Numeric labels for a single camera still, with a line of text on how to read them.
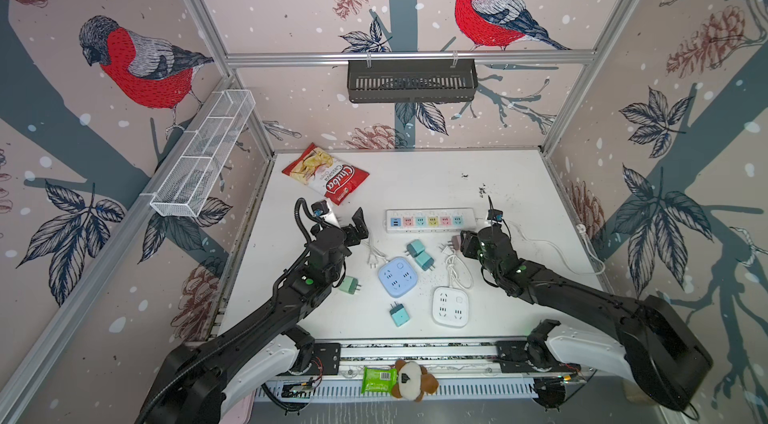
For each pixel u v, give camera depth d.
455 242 0.95
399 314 0.79
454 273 0.87
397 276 0.86
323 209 0.67
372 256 0.90
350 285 0.84
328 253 0.58
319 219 0.66
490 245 0.65
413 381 0.68
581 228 1.00
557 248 0.92
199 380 0.40
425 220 0.97
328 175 1.09
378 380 0.70
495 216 0.75
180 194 0.70
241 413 0.65
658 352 0.41
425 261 0.88
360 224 0.73
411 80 1.04
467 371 0.73
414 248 0.92
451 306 0.80
